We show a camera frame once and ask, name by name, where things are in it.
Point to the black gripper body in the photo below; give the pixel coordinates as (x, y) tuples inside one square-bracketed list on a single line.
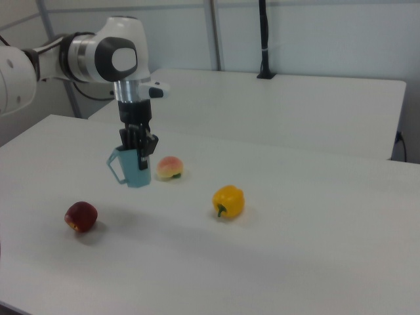
[(135, 113)]

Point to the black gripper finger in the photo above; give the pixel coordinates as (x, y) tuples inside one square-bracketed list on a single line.
[(129, 138), (148, 147)]

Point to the light blue plastic mug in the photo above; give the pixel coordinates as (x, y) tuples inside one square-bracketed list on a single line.
[(133, 169)]

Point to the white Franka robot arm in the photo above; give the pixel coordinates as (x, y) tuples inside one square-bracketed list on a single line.
[(98, 55)]

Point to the pink yellow peach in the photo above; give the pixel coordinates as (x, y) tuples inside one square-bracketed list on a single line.
[(169, 167)]

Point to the red apple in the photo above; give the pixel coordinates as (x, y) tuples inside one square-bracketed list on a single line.
[(81, 216)]

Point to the yellow bell pepper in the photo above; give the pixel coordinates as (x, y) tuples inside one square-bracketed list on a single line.
[(229, 201)]

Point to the white adjoining table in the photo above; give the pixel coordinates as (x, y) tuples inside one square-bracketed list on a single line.
[(262, 108)]

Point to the black pole with base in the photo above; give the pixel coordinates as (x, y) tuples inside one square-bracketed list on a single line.
[(265, 42)]

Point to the grey partition post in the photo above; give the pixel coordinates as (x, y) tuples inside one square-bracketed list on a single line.
[(216, 34)]

